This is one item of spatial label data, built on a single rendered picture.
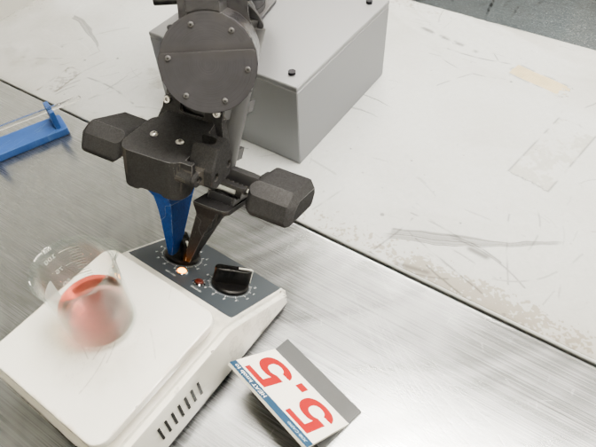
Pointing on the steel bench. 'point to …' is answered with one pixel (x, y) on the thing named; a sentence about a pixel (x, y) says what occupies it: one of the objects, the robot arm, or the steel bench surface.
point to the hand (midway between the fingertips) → (188, 222)
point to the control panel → (155, 258)
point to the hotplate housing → (204, 384)
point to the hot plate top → (106, 358)
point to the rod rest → (33, 136)
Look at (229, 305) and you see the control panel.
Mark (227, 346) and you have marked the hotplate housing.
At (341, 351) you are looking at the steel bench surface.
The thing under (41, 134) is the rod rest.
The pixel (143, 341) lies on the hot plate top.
